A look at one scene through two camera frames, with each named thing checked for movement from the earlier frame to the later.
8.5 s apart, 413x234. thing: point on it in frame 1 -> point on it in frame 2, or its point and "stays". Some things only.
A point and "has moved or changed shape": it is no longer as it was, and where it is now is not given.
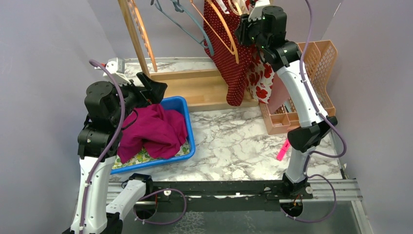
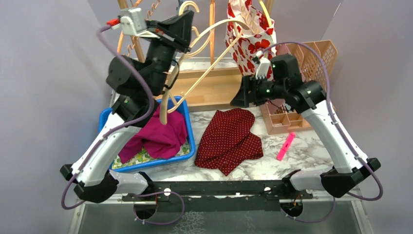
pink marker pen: x=284 y=149 stays
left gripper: x=157 y=88 -> x=177 y=31
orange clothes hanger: x=222 y=17 -> x=212 y=32
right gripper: x=242 y=28 -> x=242 y=97
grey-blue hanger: x=205 y=42 -> x=179 y=3
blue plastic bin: x=176 y=103 stays
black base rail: x=221 y=196 stays
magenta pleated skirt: x=162 y=131 stays
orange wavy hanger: x=144 y=34 has moved or changed shape
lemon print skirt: x=117 y=163 stays
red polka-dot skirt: x=233 y=60 -> x=228 y=140
